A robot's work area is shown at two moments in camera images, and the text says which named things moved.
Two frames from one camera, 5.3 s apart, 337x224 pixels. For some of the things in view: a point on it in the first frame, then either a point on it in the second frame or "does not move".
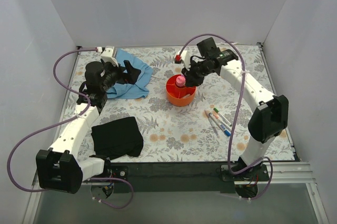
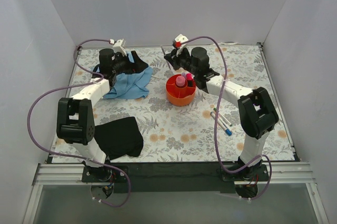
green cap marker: [216, 110] does not move
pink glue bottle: [180, 81] does not move
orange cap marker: [216, 115] does not move
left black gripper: [125, 74] -> [130, 62]
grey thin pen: [212, 124] -> [164, 53]
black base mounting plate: [186, 177] does not move
